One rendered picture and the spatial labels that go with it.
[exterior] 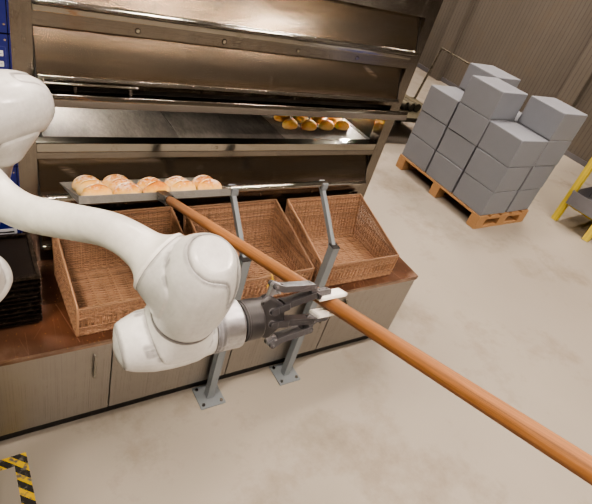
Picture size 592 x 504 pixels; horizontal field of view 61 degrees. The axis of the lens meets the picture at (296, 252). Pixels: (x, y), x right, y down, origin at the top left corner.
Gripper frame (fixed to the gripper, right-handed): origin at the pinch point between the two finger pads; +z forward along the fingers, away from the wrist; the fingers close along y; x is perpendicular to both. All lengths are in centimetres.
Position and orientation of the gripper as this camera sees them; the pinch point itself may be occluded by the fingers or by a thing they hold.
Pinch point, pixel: (328, 302)
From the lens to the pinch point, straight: 100.2
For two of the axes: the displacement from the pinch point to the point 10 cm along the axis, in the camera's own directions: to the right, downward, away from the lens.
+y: -0.8, 9.5, 3.2
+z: 8.3, -1.1, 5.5
